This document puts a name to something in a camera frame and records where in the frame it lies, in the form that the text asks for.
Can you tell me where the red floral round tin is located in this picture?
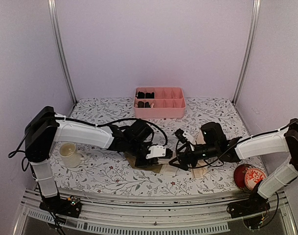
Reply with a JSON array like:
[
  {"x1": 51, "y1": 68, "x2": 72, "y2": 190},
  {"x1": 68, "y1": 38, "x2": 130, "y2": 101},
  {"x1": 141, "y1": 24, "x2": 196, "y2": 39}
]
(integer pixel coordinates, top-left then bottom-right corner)
[{"x1": 233, "y1": 164, "x2": 267, "y2": 193}]

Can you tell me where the black rolled underwear front middle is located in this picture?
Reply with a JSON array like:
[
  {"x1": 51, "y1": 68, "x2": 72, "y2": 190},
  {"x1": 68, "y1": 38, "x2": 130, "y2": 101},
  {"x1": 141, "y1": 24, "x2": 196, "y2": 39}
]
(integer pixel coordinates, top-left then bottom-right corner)
[{"x1": 144, "y1": 102, "x2": 151, "y2": 108}]

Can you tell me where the floral patterned table mat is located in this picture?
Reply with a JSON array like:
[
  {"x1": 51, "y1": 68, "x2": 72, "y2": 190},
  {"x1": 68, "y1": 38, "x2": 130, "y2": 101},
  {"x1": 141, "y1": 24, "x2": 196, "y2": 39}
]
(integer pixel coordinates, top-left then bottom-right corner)
[{"x1": 47, "y1": 96, "x2": 269, "y2": 196}]

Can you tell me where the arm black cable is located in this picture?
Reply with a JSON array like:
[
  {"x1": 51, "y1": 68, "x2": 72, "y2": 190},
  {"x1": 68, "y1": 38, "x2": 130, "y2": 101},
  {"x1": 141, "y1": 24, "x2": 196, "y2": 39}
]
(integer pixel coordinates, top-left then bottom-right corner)
[
  {"x1": 175, "y1": 117, "x2": 298, "y2": 168},
  {"x1": 55, "y1": 117, "x2": 169, "y2": 147}
]

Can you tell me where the black rolled underwear front left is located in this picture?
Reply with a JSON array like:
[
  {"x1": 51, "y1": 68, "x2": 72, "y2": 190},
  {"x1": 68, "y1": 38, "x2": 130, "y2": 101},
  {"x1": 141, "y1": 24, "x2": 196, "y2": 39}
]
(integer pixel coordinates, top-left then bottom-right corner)
[{"x1": 138, "y1": 101, "x2": 144, "y2": 108}]

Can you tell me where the cream ceramic mug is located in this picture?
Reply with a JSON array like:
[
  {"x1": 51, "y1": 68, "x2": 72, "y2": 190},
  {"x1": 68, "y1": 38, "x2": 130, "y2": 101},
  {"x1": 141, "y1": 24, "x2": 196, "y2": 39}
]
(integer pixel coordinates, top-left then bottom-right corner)
[{"x1": 59, "y1": 142, "x2": 88, "y2": 168}]

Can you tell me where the black rolled underwear back left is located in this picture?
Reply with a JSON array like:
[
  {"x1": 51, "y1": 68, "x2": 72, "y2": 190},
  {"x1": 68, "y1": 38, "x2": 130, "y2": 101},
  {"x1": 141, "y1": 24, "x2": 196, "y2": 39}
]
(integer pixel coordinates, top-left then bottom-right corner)
[{"x1": 137, "y1": 92, "x2": 145, "y2": 99}]

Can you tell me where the right aluminium frame post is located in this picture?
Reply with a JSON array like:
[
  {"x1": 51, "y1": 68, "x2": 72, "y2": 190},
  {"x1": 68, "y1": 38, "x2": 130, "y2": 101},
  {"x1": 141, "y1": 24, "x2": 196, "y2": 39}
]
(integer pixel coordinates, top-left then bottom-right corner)
[{"x1": 232, "y1": 0, "x2": 261, "y2": 106}]

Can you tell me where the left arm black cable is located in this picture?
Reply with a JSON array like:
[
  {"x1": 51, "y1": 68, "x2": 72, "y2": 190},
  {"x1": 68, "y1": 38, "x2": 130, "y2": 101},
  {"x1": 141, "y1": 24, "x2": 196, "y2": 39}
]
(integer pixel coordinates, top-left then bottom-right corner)
[{"x1": 55, "y1": 117, "x2": 169, "y2": 147}]

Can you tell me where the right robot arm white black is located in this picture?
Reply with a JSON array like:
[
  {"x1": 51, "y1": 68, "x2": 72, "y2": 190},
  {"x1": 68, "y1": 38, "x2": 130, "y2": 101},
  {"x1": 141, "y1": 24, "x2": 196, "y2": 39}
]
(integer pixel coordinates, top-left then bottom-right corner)
[{"x1": 169, "y1": 118, "x2": 298, "y2": 218}]

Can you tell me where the peach underwear pile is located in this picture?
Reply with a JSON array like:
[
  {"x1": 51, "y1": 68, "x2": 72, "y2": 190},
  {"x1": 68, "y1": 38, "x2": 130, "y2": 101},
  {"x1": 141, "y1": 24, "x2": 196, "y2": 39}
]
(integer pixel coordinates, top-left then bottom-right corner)
[{"x1": 191, "y1": 130, "x2": 208, "y2": 179}]

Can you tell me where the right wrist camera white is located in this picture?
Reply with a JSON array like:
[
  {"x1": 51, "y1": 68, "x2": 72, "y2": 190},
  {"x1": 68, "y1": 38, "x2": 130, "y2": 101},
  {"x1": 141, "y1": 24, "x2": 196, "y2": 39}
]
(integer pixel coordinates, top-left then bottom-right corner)
[{"x1": 175, "y1": 128, "x2": 196, "y2": 144}]

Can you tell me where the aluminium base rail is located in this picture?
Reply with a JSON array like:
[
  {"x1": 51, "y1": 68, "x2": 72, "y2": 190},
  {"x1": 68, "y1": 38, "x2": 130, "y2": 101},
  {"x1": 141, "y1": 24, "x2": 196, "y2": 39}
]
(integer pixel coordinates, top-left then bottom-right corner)
[{"x1": 12, "y1": 188, "x2": 298, "y2": 235}]

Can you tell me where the pink compartment organizer box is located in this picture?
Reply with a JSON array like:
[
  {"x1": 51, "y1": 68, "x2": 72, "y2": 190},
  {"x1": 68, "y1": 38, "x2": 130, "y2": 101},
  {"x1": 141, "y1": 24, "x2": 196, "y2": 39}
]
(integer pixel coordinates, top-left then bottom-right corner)
[{"x1": 133, "y1": 87, "x2": 186, "y2": 118}]

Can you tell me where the aluminium frame post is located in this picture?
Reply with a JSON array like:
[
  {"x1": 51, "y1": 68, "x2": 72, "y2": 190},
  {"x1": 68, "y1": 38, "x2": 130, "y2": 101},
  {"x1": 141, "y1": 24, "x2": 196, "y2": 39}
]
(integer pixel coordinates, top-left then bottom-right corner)
[
  {"x1": 232, "y1": 0, "x2": 261, "y2": 106},
  {"x1": 47, "y1": 0, "x2": 77, "y2": 104}
]

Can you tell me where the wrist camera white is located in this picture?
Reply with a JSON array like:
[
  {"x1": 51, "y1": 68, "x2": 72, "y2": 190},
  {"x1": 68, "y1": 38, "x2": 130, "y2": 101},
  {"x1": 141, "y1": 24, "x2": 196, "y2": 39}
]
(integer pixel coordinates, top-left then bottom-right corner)
[
  {"x1": 146, "y1": 145, "x2": 173, "y2": 159},
  {"x1": 175, "y1": 128, "x2": 196, "y2": 144}
]

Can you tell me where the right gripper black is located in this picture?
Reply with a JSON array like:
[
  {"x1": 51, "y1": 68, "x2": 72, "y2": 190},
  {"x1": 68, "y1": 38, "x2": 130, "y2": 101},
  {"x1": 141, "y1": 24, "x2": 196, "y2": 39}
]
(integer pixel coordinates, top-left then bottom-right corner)
[{"x1": 169, "y1": 142, "x2": 219, "y2": 170}]

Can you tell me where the left aluminium frame post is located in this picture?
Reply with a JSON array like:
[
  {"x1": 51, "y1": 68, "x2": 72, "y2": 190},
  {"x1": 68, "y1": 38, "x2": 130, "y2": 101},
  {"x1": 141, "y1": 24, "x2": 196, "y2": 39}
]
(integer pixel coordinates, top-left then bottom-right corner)
[{"x1": 47, "y1": 0, "x2": 77, "y2": 104}]

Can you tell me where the olive beige underwear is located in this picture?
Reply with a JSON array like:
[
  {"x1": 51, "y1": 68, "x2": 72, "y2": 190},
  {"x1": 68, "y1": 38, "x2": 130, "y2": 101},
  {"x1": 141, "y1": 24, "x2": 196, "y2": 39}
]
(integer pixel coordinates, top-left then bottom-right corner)
[{"x1": 127, "y1": 155, "x2": 181, "y2": 177}]

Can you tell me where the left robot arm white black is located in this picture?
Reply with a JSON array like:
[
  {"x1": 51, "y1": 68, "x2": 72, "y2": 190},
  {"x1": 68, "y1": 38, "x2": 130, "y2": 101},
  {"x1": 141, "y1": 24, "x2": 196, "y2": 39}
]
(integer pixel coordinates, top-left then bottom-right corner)
[{"x1": 24, "y1": 106, "x2": 166, "y2": 218}]

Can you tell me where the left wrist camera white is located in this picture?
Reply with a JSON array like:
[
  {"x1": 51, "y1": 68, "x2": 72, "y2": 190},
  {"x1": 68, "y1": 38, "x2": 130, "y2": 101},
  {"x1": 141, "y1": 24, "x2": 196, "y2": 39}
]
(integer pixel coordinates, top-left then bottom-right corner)
[{"x1": 146, "y1": 145, "x2": 173, "y2": 159}]

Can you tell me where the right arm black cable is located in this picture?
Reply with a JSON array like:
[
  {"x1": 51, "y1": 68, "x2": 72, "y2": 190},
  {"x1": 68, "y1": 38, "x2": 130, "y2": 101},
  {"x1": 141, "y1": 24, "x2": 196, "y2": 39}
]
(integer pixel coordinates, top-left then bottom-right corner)
[{"x1": 175, "y1": 117, "x2": 298, "y2": 168}]

